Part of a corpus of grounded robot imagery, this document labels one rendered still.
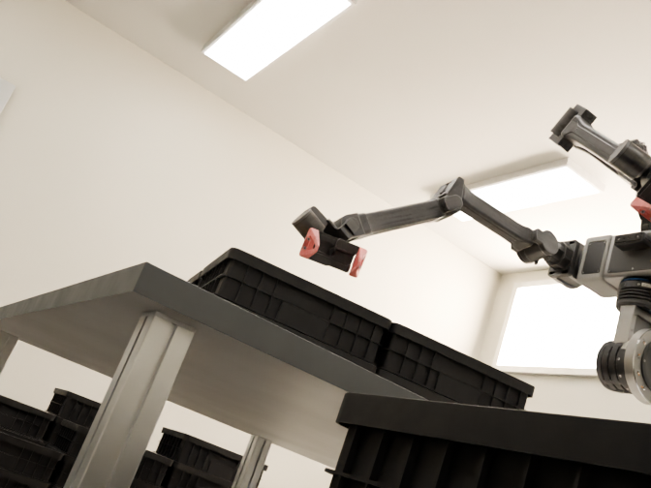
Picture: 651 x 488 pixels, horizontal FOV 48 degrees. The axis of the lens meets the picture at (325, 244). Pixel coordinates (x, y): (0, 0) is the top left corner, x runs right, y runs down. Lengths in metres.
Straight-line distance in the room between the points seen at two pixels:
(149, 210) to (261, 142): 0.96
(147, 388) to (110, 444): 0.08
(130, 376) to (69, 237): 3.72
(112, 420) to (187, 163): 4.07
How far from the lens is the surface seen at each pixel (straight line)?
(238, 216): 5.02
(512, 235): 2.22
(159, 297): 0.91
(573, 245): 2.39
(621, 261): 2.27
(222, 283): 1.53
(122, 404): 0.95
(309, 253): 1.58
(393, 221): 1.87
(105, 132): 4.83
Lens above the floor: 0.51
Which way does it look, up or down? 19 degrees up
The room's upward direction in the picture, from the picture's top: 21 degrees clockwise
